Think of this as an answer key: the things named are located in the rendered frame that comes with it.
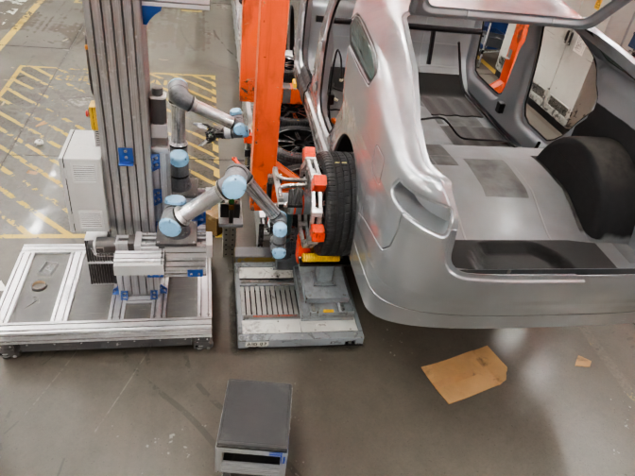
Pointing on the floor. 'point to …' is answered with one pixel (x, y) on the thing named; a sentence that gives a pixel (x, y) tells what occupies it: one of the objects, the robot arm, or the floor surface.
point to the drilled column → (229, 242)
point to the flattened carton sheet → (466, 374)
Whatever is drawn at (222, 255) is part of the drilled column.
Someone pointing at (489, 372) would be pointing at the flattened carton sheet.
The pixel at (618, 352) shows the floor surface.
